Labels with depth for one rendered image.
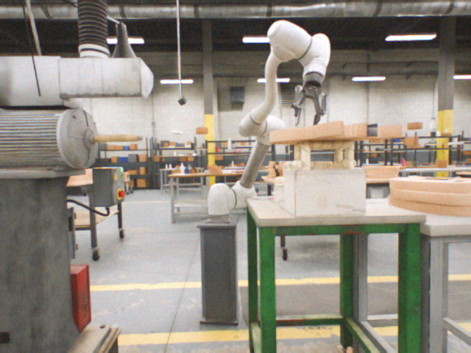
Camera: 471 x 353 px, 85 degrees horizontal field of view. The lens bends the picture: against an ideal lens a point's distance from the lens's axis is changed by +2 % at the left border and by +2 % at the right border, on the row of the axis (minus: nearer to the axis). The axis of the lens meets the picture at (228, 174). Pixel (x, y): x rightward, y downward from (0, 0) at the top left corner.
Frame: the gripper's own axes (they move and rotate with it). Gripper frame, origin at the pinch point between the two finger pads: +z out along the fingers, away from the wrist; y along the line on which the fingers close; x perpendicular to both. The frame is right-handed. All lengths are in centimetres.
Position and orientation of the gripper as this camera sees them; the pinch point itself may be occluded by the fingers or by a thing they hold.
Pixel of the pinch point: (306, 120)
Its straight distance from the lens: 111.3
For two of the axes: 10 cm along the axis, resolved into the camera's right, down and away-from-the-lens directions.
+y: -9.7, -2.4, -0.6
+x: 1.2, -2.5, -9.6
